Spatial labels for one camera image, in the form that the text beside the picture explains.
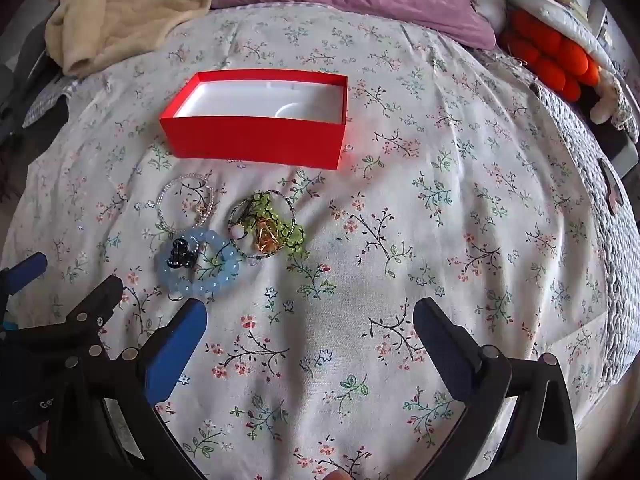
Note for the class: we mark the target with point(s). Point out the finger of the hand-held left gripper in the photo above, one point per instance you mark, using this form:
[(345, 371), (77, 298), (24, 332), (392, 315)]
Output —
[(97, 302), (27, 266)]

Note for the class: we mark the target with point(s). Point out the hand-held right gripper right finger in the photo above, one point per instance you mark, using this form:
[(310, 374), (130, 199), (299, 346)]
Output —
[(442, 350)]

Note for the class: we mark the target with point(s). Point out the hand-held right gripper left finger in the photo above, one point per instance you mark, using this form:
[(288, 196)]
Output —
[(175, 350)]

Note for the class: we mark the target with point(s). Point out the black hair claw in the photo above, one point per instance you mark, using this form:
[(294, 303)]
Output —
[(181, 255)]

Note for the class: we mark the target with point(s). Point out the red cardboard box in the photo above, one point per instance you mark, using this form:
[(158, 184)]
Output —
[(250, 140)]

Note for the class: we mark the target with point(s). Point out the grey checked cloth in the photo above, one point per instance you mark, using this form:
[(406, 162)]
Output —
[(45, 105)]

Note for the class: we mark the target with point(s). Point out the grey patterned quilt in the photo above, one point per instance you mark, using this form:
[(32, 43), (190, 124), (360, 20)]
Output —
[(602, 220)]

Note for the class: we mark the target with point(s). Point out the beige blanket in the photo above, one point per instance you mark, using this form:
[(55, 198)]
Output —
[(125, 10)]

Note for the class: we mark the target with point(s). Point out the orange plush toy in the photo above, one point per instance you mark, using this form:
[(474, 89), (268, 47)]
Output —
[(542, 47)]

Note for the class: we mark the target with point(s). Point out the white quilted cloth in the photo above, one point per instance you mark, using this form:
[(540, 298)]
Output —
[(555, 12)]

